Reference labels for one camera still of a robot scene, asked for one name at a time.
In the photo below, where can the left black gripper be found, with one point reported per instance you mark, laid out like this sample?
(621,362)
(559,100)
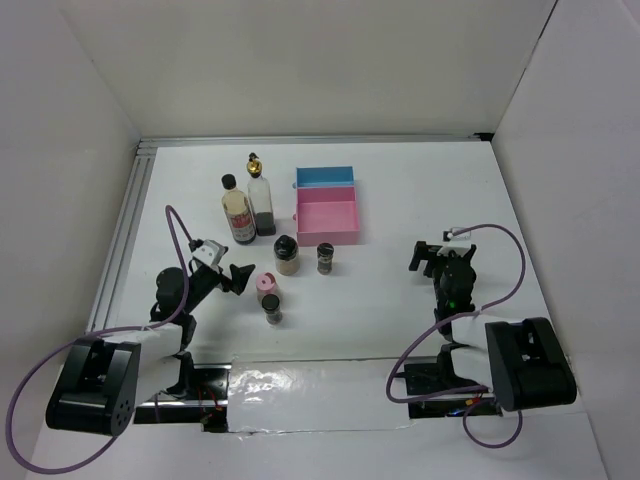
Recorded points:
(239,277)

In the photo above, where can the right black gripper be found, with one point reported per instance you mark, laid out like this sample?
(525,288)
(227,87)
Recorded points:
(423,251)

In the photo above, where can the black cap sauce bottle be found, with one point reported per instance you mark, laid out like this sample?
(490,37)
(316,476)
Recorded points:
(237,211)

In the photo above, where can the gold spout glass bottle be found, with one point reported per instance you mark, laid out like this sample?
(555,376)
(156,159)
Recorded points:
(259,195)

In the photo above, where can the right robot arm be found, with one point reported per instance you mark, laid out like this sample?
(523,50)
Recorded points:
(520,361)

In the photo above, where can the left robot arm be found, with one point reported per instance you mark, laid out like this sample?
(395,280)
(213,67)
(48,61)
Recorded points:
(103,380)

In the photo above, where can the pink lid spice jar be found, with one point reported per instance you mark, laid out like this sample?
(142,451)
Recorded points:
(266,284)

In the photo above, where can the front black lid spice jar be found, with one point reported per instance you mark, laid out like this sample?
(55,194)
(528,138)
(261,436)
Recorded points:
(271,306)

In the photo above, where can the large black lid spice jar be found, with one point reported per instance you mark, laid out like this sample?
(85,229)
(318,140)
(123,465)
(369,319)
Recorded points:
(286,254)

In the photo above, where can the small dark spice jar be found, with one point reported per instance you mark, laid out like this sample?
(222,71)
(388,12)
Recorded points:
(325,254)

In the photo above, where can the pink plastic bin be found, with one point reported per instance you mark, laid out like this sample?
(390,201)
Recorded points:
(327,215)

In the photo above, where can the blue plastic bin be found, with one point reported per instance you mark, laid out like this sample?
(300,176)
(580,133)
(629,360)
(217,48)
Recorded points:
(324,177)

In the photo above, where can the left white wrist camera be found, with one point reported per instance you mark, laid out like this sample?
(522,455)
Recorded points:
(208,252)

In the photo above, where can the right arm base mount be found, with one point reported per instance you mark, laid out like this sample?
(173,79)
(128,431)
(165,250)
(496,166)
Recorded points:
(433,375)

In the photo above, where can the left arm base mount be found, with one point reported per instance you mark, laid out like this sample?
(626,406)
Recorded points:
(200,398)

